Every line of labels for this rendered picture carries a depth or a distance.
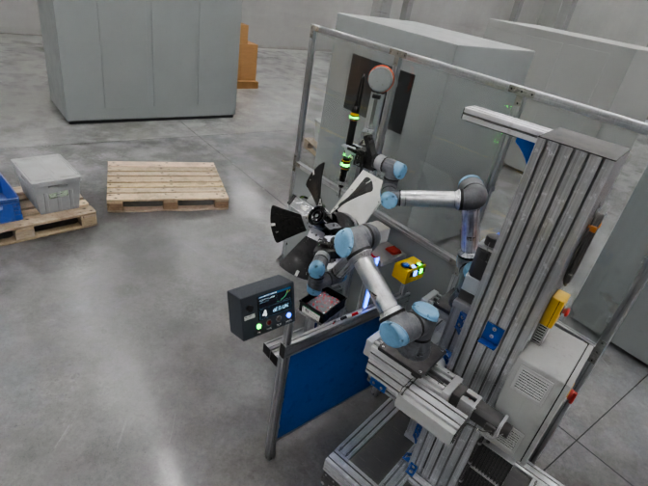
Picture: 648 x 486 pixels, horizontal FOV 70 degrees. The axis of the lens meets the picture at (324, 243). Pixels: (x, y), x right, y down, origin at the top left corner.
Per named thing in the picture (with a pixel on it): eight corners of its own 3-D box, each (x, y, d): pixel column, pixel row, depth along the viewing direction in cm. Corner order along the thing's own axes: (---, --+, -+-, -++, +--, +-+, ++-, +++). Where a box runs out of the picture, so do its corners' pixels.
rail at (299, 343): (402, 300, 279) (405, 288, 275) (407, 303, 276) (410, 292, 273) (279, 354, 224) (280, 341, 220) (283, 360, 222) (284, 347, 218)
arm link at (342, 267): (382, 214, 208) (334, 268, 244) (364, 218, 201) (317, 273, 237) (395, 235, 204) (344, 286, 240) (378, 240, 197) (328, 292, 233)
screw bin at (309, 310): (321, 293, 267) (323, 283, 263) (345, 307, 259) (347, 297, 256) (297, 310, 250) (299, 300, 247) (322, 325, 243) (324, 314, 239)
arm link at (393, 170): (396, 182, 219) (401, 166, 214) (378, 175, 224) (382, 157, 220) (405, 179, 224) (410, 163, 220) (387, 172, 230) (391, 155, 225)
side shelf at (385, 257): (368, 232, 335) (369, 229, 334) (405, 257, 313) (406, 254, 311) (344, 240, 321) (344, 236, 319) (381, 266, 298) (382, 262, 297)
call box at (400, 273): (409, 270, 273) (413, 255, 268) (421, 279, 267) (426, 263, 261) (391, 278, 263) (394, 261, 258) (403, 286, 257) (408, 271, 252)
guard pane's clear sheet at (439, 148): (298, 161, 389) (316, 31, 339) (596, 344, 234) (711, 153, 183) (297, 161, 389) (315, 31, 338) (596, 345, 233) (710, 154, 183)
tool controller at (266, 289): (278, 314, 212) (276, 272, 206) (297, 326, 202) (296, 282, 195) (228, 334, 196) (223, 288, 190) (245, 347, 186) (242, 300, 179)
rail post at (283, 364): (270, 452, 265) (285, 351, 227) (274, 457, 263) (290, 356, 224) (264, 455, 263) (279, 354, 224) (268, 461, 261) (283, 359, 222)
